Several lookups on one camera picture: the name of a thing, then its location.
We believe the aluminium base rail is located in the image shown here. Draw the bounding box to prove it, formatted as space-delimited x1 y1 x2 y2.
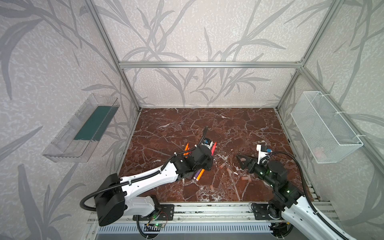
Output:
86 201 337 224

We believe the purple marker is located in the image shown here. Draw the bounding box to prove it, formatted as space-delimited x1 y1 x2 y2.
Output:
193 169 201 180

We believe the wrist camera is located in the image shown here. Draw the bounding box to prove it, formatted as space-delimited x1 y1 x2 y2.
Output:
201 138 214 150
257 145 272 166

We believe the orange marker far left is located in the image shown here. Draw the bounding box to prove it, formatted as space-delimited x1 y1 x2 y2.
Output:
184 143 190 156

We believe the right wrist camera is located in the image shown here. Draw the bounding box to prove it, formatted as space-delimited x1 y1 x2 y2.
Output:
257 145 272 166

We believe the white wire mesh basket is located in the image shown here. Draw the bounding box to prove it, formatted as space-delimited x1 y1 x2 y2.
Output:
291 91 364 164

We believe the pink marker upper group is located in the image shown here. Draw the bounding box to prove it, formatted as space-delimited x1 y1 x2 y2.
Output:
211 142 217 156

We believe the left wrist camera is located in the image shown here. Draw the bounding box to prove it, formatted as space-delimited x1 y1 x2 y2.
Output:
201 138 214 150

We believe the orange marker group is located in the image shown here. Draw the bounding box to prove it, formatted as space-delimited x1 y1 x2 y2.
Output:
195 169 205 181

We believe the clear plastic wall tray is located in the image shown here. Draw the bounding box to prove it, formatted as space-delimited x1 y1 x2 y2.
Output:
42 94 120 163

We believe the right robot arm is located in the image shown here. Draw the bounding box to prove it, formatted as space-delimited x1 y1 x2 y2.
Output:
237 155 354 240

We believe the aluminium frame crossbar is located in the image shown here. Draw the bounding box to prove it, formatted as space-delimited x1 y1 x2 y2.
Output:
119 62 301 69

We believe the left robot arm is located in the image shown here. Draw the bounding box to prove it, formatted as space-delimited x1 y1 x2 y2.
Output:
80 142 216 227

